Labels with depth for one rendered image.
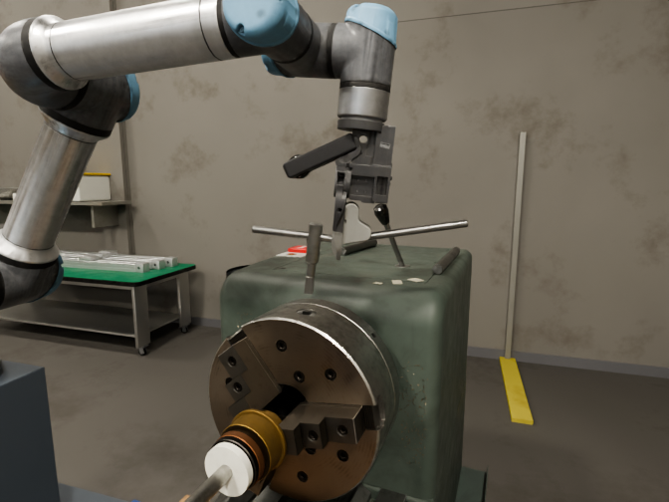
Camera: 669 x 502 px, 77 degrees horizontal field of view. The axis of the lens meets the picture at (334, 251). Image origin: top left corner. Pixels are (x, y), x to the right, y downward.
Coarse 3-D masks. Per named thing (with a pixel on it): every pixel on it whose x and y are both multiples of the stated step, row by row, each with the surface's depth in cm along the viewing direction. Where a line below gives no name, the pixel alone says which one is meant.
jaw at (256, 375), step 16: (240, 336) 70; (224, 352) 66; (240, 352) 66; (256, 352) 68; (240, 368) 65; (256, 368) 66; (240, 384) 63; (256, 384) 64; (272, 384) 67; (240, 400) 61; (256, 400) 62
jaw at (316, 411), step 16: (304, 400) 67; (288, 416) 62; (304, 416) 62; (320, 416) 61; (336, 416) 60; (352, 416) 59; (368, 416) 62; (288, 432) 59; (304, 432) 60; (320, 432) 59; (336, 432) 60; (352, 432) 59; (288, 448) 59; (320, 448) 59
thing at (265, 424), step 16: (240, 416) 60; (256, 416) 59; (272, 416) 62; (224, 432) 58; (240, 432) 56; (256, 432) 56; (272, 432) 58; (240, 448) 54; (256, 448) 55; (272, 448) 57; (256, 464) 54; (272, 464) 57; (256, 480) 54
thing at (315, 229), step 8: (312, 224) 65; (320, 224) 66; (312, 232) 65; (320, 232) 66; (312, 240) 66; (320, 240) 66; (312, 248) 66; (320, 248) 67; (312, 256) 66; (312, 264) 67; (312, 272) 67; (312, 280) 67; (312, 288) 67
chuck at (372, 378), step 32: (256, 320) 68; (288, 320) 65; (320, 320) 67; (288, 352) 66; (320, 352) 64; (352, 352) 64; (224, 384) 72; (288, 384) 67; (320, 384) 65; (352, 384) 63; (384, 384) 67; (224, 416) 73; (384, 416) 65; (352, 448) 64; (288, 480) 70; (320, 480) 67; (352, 480) 65
